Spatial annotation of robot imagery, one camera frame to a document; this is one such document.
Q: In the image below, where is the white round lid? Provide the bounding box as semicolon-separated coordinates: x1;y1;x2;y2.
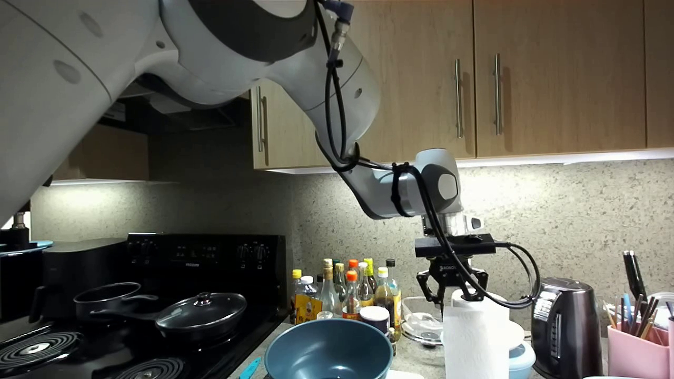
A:
507;320;529;349

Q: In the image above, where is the white-lid dark jar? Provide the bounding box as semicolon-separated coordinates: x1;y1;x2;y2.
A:
358;306;391;336

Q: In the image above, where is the large blue bowl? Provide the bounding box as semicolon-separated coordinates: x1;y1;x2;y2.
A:
264;318;394;379

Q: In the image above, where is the small black pot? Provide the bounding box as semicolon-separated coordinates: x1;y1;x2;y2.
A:
71;280;161;324

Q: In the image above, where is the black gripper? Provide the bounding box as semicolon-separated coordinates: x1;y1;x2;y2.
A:
414;253;493;308

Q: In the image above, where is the wooden upper cabinet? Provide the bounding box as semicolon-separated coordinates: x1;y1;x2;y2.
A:
249;0;674;175

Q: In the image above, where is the black electric kettle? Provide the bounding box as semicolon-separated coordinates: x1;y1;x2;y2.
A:
529;275;605;379

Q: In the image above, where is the steel range hood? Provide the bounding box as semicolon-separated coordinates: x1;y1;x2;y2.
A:
97;83;252;136

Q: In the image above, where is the metal cabinet handle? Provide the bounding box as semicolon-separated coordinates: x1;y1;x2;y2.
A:
450;57;465;138
254;91;271;153
488;50;506;136

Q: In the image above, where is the pink utensil holder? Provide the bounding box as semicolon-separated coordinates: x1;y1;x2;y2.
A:
605;322;674;379

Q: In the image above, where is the white paper towel roll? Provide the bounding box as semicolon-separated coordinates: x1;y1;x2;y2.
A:
441;287;513;379

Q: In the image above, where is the tall clear glass bottle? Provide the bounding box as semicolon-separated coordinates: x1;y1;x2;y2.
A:
321;257;339;315

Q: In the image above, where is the black countertop appliance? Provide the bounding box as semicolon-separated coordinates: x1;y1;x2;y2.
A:
38;238;132;322

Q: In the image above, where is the black frying pan with lid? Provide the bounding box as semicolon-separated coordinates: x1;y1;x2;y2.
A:
88;289;251;348

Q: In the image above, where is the yellow-label oil bottle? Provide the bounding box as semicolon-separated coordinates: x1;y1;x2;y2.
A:
291;289;327;326

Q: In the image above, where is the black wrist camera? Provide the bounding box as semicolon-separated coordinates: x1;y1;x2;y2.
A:
413;233;499;258

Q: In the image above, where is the yellow-cap condiment bottle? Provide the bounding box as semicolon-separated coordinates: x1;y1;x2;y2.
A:
360;257;379;308

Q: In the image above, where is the black-handled knife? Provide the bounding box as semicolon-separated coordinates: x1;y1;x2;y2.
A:
630;250;649;306
622;248;640;306

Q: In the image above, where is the blue-handled utensil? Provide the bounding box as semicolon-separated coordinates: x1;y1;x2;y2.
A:
620;293;636;332

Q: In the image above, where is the under-cabinet light strip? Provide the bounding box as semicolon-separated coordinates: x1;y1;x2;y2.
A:
264;145;674;177

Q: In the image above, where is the pale-cap condiment bottle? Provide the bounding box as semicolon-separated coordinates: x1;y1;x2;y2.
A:
375;266;398;312

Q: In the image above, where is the light blue bowl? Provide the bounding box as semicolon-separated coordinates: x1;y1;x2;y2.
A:
507;340;539;379

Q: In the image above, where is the black electric stove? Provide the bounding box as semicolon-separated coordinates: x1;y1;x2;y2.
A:
0;232;291;379

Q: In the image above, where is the black camera on tripod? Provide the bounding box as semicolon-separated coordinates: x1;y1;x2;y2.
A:
0;206;36;253

